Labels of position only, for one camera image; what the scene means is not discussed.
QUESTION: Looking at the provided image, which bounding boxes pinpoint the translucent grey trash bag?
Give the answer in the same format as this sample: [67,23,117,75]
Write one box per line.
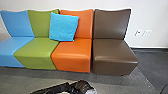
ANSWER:
[68,79,98,94]

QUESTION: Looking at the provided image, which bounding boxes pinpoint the white wall outlet plate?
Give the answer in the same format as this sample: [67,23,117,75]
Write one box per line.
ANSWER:
[134,29,144,37]
[143,29,153,37]

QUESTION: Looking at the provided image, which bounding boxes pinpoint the blue square cushion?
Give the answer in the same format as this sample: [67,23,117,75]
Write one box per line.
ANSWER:
[48,12,80,43]

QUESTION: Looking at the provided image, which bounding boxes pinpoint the blue sofa seat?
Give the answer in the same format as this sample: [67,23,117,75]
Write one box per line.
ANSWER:
[0,9,36,68]

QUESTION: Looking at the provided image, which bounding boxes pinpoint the orange sofa seat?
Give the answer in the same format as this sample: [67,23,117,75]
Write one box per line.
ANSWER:
[50,8,95,74]

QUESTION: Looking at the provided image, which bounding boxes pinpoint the brown sofa seat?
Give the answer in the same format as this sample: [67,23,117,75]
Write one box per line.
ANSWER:
[91,8,139,78]

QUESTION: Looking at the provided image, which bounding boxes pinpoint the green sofa seat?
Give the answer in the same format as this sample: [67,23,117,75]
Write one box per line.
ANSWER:
[13,9,61,71]

